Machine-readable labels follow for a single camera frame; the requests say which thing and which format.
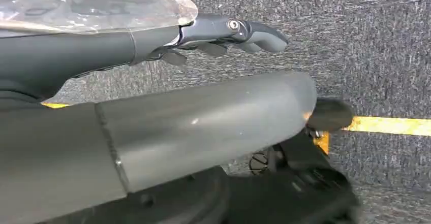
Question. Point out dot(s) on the white plastic shell part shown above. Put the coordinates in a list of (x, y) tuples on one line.
[(87, 10)]

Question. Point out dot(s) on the yellow floor tape square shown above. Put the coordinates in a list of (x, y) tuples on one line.
[(390, 126)]

